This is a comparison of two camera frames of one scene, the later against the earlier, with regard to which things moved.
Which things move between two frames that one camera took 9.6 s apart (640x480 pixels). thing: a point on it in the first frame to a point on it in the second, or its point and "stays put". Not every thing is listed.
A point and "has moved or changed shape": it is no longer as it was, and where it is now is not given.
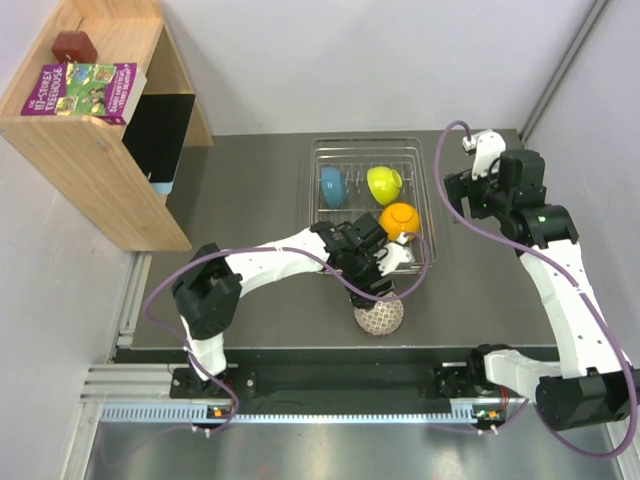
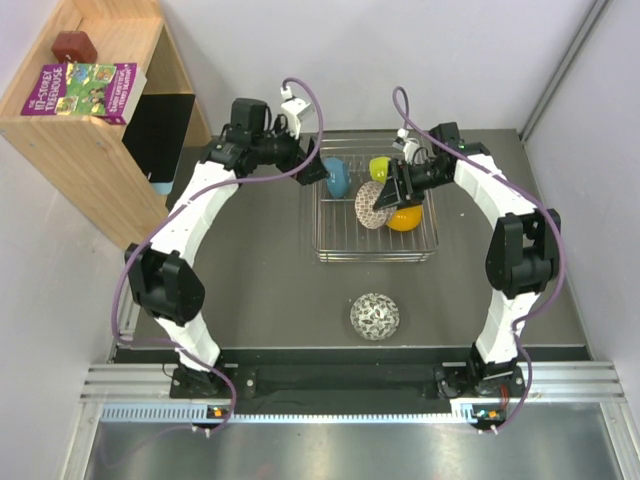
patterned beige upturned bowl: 383,318 to 366,197
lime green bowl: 384,184 has moved or changed shape
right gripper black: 461,185 to 393,192
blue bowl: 335,187 has moved or changed shape
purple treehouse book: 110,90 stays put
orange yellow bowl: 399,217 has moved or changed shape
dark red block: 74,47 stays put
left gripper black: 375,275 to 306,167
